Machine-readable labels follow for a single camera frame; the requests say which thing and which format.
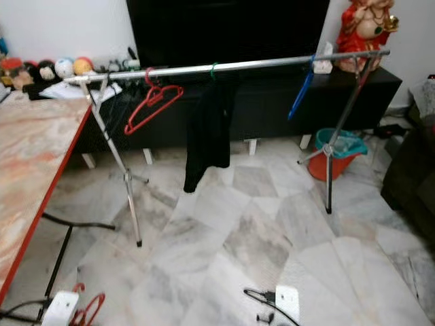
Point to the red plastic hanger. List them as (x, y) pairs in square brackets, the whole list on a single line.
[(137, 112), (92, 309)]

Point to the green plastic hanger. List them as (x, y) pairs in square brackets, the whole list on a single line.
[(213, 66)]

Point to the blue plastic hanger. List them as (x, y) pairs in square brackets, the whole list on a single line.
[(298, 102)]

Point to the marble-top folding table red edge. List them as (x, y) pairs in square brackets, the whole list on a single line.
[(34, 176)]

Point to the red-topped brown toy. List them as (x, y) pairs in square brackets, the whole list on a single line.
[(13, 73)]

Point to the black plush toy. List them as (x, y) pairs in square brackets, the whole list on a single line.
[(47, 71)]

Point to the white paper sheets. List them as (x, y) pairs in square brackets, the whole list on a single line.
[(75, 91)]

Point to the white round plush toy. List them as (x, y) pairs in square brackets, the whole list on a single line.
[(64, 68)]

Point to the orange round plush toy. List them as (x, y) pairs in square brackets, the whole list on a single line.
[(83, 65)]

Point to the black t-shirt green logo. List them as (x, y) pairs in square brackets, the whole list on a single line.
[(207, 136)]

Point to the black flat television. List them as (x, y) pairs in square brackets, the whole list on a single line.
[(228, 30)]

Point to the black TV cabinet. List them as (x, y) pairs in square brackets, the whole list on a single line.
[(265, 109)]

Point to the silver metal clothes rack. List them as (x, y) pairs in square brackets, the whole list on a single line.
[(265, 64)]

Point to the red plastic bucket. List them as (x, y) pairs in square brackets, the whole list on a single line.
[(319, 170)]

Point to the white pink tissue box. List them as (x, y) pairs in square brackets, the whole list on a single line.
[(323, 61)]

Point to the teal plastic bucket liner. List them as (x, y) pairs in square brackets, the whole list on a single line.
[(350, 142)]

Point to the red laughing buddha figurine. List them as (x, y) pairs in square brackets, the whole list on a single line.
[(367, 30)]

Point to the dark grey fabric sofa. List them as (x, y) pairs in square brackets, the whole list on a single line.
[(414, 176)]

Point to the light grey pillow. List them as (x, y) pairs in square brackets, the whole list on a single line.
[(423, 95)]

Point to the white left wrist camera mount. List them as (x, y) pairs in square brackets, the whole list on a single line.
[(60, 309)]

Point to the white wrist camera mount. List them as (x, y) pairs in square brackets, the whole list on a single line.
[(60, 309), (287, 305)]

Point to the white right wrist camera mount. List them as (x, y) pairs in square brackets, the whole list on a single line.
[(287, 305)]

